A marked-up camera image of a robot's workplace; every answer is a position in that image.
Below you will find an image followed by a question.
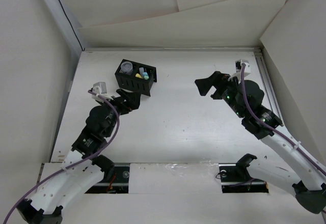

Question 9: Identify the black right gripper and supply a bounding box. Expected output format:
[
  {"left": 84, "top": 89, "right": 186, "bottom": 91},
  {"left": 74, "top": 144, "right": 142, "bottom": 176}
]
[{"left": 195, "top": 71, "right": 246, "bottom": 118}]

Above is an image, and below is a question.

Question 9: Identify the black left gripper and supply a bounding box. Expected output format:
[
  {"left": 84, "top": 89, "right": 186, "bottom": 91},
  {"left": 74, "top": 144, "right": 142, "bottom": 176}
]
[{"left": 98, "top": 89, "right": 141, "bottom": 137}]

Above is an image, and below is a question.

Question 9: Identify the orange capped lead case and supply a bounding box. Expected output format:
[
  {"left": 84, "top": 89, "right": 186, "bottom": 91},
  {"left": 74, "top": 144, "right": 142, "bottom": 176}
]
[{"left": 139, "top": 67, "right": 145, "bottom": 75}]

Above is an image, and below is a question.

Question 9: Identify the clear jar of paper clips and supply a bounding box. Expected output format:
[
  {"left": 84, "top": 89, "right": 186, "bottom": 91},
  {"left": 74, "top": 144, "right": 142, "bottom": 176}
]
[{"left": 120, "top": 61, "right": 133, "bottom": 75}]

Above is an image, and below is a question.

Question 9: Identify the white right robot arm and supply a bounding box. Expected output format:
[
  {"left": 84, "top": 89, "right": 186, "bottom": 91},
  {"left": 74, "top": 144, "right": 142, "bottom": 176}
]
[{"left": 195, "top": 71, "right": 325, "bottom": 214}]

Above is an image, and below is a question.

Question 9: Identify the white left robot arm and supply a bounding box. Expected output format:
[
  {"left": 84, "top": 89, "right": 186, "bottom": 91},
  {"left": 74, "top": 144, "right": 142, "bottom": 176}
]
[{"left": 16, "top": 88, "right": 141, "bottom": 223}]

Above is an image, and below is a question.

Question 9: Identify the black slotted organizer box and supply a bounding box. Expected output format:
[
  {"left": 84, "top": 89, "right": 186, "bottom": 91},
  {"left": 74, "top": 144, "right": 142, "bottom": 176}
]
[{"left": 115, "top": 59, "right": 157, "bottom": 97}]

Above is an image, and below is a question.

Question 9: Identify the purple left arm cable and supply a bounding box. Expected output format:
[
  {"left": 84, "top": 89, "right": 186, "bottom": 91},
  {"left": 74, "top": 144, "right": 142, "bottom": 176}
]
[{"left": 0, "top": 89, "right": 121, "bottom": 224}]

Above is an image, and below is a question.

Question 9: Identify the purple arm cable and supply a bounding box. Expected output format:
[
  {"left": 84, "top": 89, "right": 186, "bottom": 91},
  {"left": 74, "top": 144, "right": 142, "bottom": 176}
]
[
  {"left": 0, "top": 89, "right": 121, "bottom": 224},
  {"left": 240, "top": 63, "right": 326, "bottom": 176}
]

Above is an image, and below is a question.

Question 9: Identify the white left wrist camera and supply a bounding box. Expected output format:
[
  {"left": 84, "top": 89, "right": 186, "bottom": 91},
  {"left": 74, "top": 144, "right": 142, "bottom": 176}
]
[{"left": 89, "top": 81, "right": 112, "bottom": 102}]

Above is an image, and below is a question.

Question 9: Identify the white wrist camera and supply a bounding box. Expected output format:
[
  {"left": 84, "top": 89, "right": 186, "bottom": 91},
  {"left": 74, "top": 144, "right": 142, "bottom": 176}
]
[
  {"left": 89, "top": 81, "right": 112, "bottom": 102},
  {"left": 228, "top": 59, "right": 251, "bottom": 81}
]

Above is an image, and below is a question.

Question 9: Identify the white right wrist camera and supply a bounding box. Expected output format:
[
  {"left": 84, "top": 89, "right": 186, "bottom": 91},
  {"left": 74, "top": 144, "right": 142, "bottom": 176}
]
[{"left": 228, "top": 59, "right": 251, "bottom": 81}]

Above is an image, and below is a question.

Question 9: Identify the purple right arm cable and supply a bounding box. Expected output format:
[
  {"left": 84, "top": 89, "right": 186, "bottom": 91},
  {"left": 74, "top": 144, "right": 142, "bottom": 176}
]
[{"left": 240, "top": 63, "right": 326, "bottom": 176}]

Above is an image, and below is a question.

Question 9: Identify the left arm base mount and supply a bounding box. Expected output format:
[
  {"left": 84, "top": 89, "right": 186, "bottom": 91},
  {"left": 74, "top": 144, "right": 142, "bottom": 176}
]
[{"left": 85, "top": 163, "right": 130, "bottom": 194}]

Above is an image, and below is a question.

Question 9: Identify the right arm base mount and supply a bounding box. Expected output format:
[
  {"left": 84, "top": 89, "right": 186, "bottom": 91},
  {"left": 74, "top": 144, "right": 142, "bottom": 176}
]
[{"left": 215, "top": 154, "right": 269, "bottom": 193}]

